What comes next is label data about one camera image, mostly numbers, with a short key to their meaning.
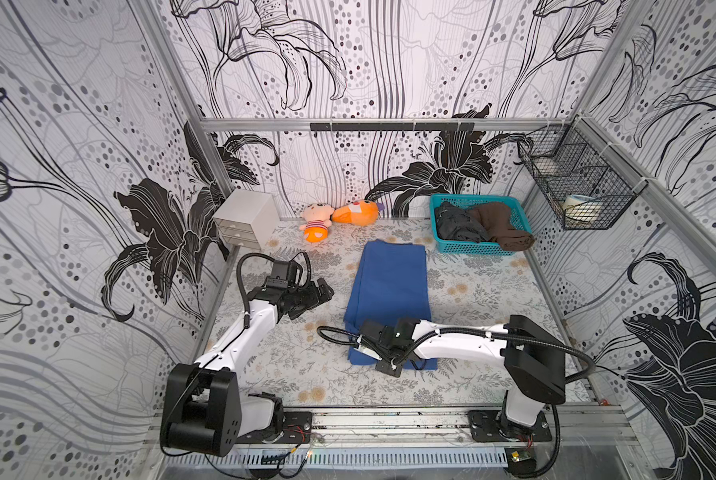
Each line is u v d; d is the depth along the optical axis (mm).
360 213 1095
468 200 1154
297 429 725
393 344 602
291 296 706
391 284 983
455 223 983
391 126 898
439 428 744
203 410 406
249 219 1018
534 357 469
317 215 1110
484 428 718
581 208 716
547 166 881
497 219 1025
